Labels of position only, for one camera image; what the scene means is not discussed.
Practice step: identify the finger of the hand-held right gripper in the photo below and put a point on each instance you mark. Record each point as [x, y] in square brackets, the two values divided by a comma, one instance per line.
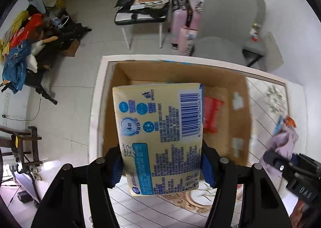
[275, 161]

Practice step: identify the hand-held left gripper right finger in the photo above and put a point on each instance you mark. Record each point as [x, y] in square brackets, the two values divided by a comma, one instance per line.
[208, 170]

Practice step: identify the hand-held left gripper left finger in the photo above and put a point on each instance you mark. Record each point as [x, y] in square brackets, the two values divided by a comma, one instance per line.
[115, 171]

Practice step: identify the yellow tissue pack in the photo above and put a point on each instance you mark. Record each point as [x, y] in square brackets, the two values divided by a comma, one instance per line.
[160, 137]

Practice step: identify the brown cardboard box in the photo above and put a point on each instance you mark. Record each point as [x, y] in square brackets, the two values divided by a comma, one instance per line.
[225, 85]

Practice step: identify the person's right forearm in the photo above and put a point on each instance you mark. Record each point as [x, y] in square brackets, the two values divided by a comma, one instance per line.
[297, 214]

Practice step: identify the purple cloth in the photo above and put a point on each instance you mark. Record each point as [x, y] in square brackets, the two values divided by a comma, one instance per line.
[283, 142]

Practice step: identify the orange and blue packet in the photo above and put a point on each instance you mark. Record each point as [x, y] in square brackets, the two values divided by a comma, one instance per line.
[286, 122]

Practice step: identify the red packet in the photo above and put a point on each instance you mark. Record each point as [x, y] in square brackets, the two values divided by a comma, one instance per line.
[212, 115]

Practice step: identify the small black box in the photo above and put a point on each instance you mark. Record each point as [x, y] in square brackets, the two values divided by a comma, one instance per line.
[24, 197]

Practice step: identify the dark wooden chair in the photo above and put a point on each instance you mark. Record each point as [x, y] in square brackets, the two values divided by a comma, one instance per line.
[23, 147]

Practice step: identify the black tripod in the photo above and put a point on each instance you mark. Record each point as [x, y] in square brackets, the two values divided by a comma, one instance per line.
[42, 91]

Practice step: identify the small red and white item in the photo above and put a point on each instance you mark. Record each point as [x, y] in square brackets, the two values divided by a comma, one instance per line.
[255, 32]

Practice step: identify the pink printed packet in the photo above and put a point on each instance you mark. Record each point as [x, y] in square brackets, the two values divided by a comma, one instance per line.
[188, 41]

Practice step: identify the small cardboard box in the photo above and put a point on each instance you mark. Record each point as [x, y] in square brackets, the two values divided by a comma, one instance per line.
[71, 47]

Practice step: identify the grey upholstered chair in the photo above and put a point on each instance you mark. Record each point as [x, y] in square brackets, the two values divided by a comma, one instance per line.
[225, 29]

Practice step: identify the blue garment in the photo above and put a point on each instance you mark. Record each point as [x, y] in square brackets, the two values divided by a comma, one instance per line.
[16, 67]

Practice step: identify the white plush toy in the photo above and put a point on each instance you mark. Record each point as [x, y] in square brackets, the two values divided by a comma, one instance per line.
[33, 52]

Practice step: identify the pink suitcase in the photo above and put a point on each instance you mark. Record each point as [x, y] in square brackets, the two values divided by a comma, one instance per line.
[186, 14]

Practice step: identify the black bag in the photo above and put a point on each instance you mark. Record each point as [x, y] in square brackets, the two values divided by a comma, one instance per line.
[150, 11]

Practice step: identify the yellow cloth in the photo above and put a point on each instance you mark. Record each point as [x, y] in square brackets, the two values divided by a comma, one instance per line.
[13, 23]

